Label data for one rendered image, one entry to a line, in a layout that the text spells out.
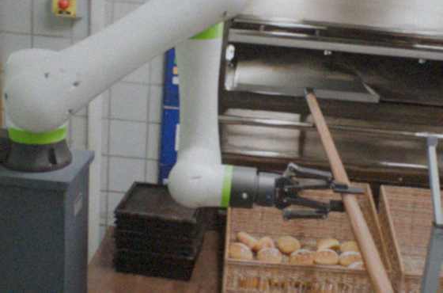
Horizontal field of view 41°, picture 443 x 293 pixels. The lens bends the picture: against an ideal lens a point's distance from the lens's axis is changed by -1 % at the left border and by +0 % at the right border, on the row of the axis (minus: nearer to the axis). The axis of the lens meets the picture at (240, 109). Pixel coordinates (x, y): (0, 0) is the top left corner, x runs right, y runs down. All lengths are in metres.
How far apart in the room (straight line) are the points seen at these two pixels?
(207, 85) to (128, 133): 1.05
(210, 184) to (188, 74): 0.25
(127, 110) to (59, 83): 1.24
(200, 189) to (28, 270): 0.42
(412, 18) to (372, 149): 0.52
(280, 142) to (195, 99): 1.00
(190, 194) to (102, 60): 0.36
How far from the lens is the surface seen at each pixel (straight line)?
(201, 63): 1.32
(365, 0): 2.26
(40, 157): 1.31
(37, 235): 1.35
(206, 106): 1.36
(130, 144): 2.37
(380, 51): 2.13
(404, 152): 2.40
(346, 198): 1.31
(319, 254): 2.27
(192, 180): 1.27
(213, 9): 1.14
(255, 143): 2.31
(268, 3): 2.21
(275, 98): 2.27
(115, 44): 1.12
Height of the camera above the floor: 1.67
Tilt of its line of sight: 15 degrees down
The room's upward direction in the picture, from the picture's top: 5 degrees clockwise
